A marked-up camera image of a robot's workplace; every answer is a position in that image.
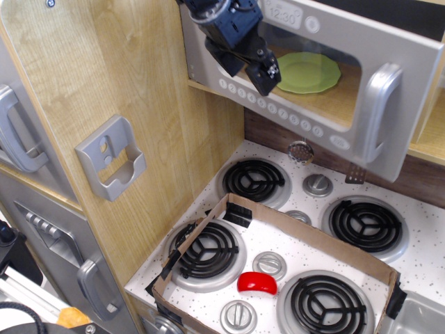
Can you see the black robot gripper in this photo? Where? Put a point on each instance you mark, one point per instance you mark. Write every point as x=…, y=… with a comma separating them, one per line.
x=231, y=30

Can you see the silver microwave door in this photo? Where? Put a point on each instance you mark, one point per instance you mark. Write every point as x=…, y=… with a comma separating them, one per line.
x=350, y=76

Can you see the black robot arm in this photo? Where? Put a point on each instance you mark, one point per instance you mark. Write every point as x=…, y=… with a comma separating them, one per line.
x=232, y=38

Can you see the green plate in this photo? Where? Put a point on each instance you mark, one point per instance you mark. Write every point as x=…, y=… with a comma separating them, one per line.
x=306, y=72

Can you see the hanging round metal strainer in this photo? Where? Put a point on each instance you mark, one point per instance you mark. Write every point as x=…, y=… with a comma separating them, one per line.
x=300, y=152

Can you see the back left stove burner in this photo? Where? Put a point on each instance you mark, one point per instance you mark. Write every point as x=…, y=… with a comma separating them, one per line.
x=256, y=179

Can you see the stove burner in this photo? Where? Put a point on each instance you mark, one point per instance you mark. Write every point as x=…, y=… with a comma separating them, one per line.
x=256, y=179
x=369, y=224
x=320, y=301
x=214, y=260

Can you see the silver knob back centre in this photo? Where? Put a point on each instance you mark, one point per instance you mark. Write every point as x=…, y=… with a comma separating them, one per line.
x=317, y=185

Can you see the silver knob middle small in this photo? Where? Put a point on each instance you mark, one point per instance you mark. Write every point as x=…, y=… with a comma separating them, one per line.
x=301, y=216

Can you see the front left stove burner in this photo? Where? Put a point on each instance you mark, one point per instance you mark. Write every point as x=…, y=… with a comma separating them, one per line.
x=214, y=260

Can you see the back right stove burner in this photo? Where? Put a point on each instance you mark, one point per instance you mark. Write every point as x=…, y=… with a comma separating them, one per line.
x=369, y=224

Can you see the red toy cheese wedge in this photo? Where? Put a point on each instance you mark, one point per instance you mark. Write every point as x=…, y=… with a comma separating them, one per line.
x=253, y=281

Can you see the front right stove burner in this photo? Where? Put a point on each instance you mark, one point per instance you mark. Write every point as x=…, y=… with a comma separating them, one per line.
x=320, y=301

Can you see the silver knob front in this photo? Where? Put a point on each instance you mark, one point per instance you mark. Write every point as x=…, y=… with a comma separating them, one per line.
x=238, y=317

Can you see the silver ice dispenser panel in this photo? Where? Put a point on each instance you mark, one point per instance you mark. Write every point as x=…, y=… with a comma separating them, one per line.
x=58, y=241

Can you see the silver oven knob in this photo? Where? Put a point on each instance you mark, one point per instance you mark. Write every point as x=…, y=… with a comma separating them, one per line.
x=165, y=326

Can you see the silver sink basin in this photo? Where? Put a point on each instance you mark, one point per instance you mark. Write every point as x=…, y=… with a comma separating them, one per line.
x=417, y=315

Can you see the black equipment at left edge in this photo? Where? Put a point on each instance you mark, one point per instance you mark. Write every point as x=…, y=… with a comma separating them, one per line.
x=26, y=307

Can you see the grey wall phone holder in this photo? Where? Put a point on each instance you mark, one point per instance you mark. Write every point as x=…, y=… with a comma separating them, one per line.
x=101, y=148

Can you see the upper silver fridge handle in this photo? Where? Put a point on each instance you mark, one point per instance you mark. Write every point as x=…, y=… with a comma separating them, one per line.
x=10, y=143

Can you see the silver fridge handle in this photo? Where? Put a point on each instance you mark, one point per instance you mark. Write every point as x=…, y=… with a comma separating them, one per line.
x=99, y=289
x=10, y=143

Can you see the cardboard barrier frame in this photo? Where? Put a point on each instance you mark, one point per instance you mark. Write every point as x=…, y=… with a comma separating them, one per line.
x=303, y=247

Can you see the lower silver fridge handle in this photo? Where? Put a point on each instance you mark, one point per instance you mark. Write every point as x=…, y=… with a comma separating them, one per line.
x=99, y=289

